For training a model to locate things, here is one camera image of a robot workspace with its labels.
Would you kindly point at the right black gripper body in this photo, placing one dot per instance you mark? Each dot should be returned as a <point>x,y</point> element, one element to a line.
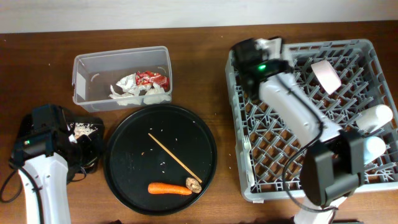
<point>249,92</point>

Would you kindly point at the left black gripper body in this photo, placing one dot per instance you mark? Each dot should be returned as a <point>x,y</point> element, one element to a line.
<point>85,153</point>

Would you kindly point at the pink small bowl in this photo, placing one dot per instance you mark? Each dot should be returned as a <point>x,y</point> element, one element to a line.
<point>326,75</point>

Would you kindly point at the wooden chopstick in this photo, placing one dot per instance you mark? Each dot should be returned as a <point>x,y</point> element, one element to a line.
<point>176,159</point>

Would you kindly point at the orange carrot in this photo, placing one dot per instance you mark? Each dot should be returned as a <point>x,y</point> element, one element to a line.
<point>162,188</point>

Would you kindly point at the white plastic fork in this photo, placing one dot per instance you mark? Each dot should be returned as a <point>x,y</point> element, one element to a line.
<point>249,170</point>

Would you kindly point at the red snack wrapper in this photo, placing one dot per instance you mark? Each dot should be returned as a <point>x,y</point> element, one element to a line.
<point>147,78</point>

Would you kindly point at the brown shiitake mushroom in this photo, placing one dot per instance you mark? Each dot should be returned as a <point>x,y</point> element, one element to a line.
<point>193,185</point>

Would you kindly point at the white cup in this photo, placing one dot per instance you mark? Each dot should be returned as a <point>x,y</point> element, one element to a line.
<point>373,118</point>

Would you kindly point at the light blue cup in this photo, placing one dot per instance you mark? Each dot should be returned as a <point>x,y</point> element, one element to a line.
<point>373,148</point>

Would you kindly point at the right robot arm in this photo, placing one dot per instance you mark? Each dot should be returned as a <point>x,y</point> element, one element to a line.
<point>333,166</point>

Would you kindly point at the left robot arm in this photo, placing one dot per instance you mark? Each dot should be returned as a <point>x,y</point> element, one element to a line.
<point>44,181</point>

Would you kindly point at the grey dishwasher rack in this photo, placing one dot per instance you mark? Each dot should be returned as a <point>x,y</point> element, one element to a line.
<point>272,143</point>

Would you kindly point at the rice and peanut shells pile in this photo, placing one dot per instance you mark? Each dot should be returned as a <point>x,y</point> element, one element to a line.
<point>84,129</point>

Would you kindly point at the black rectangular tray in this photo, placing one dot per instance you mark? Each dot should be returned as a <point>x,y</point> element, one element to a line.
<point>47,135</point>

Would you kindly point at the clear plastic bin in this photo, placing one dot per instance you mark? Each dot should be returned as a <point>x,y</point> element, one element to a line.
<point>94,73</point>

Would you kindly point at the round black tray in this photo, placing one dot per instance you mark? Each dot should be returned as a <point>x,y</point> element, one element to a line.
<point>134,160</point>

